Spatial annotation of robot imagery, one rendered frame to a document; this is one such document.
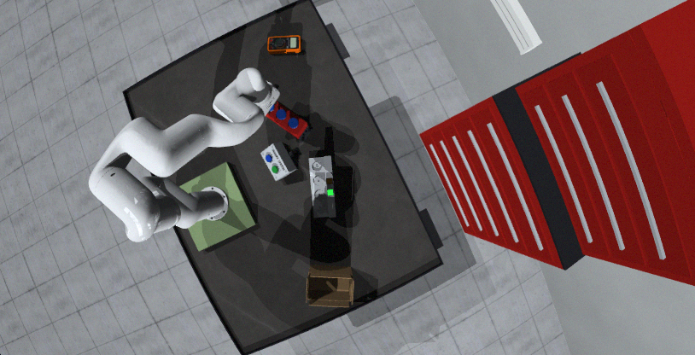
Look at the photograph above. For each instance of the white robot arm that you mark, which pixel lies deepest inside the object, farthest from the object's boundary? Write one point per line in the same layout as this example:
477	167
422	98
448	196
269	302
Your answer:
163	152

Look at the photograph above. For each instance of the orange digital multimeter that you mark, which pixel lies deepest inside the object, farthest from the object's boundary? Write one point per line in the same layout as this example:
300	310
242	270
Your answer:
284	44

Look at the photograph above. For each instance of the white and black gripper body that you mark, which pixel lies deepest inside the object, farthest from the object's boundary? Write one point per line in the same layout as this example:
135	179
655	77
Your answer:
275	94

